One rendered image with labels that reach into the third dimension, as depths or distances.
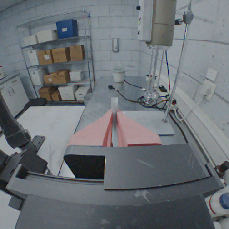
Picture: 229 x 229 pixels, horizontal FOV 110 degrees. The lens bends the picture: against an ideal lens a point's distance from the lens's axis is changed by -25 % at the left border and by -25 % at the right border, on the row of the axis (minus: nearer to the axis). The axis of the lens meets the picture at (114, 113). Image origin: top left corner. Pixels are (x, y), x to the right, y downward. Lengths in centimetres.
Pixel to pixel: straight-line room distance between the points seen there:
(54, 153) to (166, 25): 66
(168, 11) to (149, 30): 9
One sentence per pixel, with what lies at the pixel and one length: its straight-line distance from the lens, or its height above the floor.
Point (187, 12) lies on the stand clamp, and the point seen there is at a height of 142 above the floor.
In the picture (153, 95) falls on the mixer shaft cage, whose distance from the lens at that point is 52.
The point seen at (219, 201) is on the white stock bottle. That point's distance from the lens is 40.
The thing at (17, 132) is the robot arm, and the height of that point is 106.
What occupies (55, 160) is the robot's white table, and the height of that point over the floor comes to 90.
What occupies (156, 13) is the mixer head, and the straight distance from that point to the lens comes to 44.
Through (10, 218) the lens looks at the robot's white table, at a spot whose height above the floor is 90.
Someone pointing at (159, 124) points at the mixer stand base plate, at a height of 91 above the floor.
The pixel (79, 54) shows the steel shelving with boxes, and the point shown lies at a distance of 225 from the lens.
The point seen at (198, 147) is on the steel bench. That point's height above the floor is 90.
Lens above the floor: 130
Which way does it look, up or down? 36 degrees down
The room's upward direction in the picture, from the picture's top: 1 degrees counter-clockwise
